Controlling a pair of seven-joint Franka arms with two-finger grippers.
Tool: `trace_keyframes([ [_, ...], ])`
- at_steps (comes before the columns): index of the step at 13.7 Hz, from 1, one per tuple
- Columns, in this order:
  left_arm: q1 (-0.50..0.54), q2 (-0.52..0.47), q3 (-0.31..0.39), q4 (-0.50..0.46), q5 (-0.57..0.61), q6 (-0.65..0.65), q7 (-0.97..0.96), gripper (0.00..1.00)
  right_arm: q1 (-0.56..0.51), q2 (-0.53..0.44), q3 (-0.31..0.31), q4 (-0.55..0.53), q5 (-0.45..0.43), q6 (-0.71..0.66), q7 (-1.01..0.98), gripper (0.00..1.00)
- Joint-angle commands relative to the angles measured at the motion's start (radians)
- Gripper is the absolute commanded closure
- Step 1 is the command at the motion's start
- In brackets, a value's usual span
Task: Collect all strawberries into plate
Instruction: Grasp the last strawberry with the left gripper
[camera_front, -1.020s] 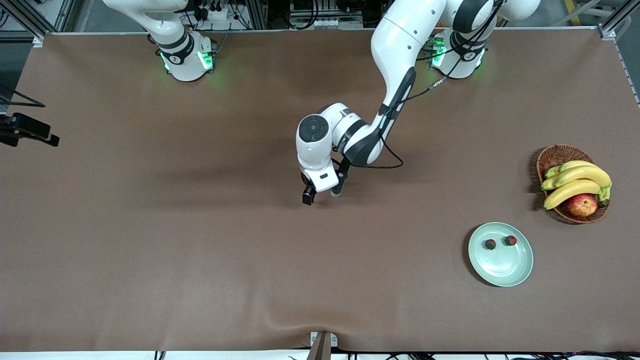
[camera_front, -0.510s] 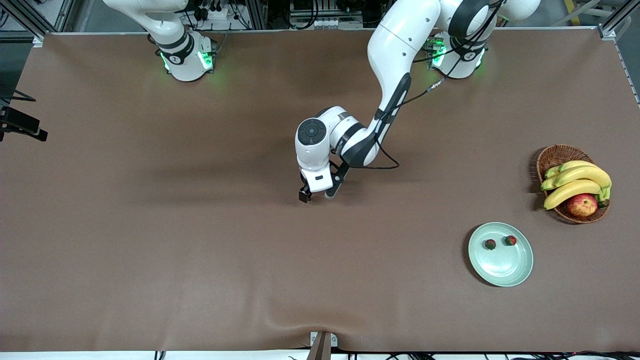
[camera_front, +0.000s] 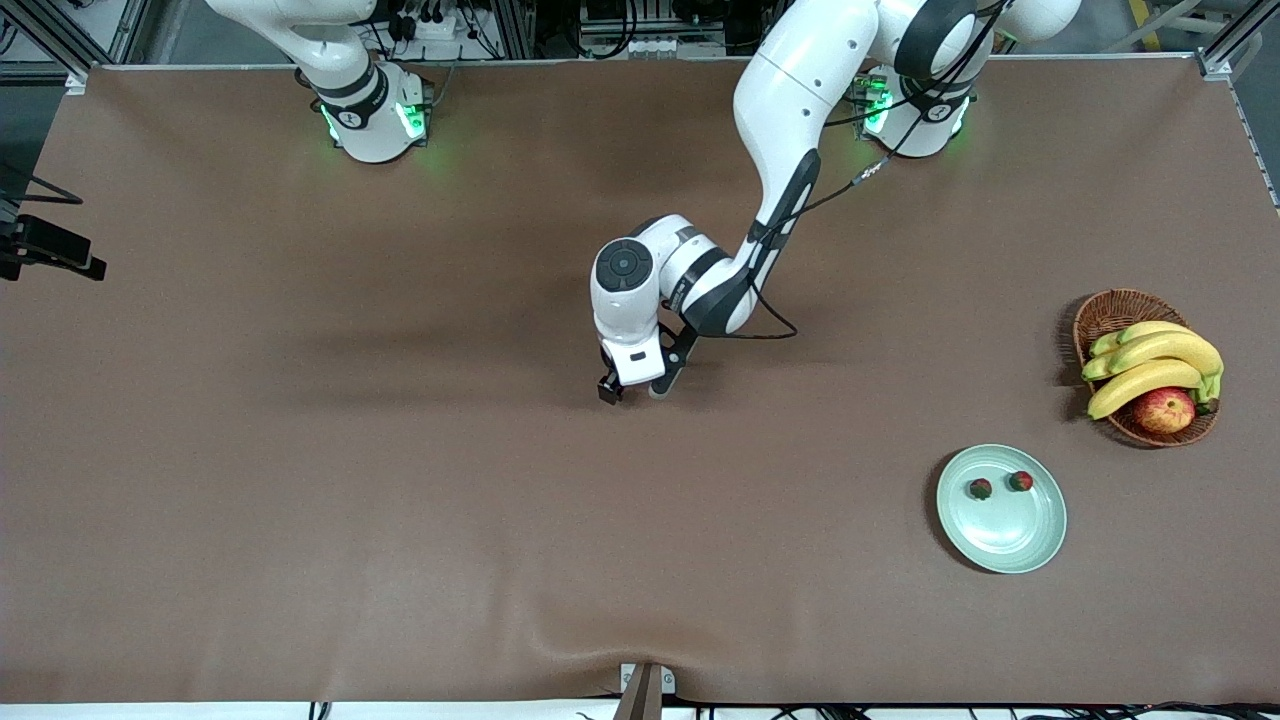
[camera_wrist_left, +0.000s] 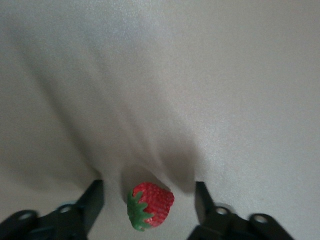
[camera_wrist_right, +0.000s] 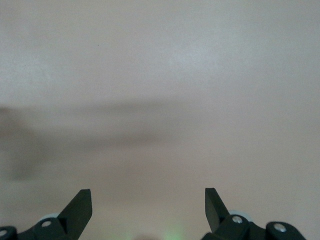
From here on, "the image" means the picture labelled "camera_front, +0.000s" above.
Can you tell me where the pale green plate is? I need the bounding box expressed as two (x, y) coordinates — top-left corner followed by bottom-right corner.
(936, 444), (1068, 575)

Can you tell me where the brown table mat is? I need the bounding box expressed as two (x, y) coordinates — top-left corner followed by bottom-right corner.
(0, 58), (1280, 706)

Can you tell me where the metal pole clamp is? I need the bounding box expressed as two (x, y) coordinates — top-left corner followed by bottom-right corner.
(612, 662), (677, 720)

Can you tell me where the white power strip with plugs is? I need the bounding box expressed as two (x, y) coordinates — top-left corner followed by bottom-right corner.
(385, 0), (461, 41)

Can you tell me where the brown wicker basket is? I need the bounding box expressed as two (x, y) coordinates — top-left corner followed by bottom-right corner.
(1072, 288), (1221, 448)

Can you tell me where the yellow banana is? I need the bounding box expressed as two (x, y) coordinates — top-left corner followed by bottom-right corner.
(1088, 320), (1196, 359)
(1087, 358), (1208, 421)
(1082, 331), (1225, 406)

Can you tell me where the red apple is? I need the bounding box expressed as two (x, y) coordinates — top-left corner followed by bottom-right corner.
(1133, 387), (1197, 435)

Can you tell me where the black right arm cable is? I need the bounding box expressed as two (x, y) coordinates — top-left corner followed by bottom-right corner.
(0, 163), (83, 206)

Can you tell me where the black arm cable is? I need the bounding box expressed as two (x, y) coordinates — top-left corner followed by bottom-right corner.
(715, 0), (1011, 341)
(0, 163), (83, 206)

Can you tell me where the aluminium frame strut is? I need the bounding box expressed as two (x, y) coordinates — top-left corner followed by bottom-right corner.
(1195, 0), (1280, 211)
(0, 0), (151, 96)

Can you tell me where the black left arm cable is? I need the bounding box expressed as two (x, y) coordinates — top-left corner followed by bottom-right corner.
(715, 0), (1011, 341)

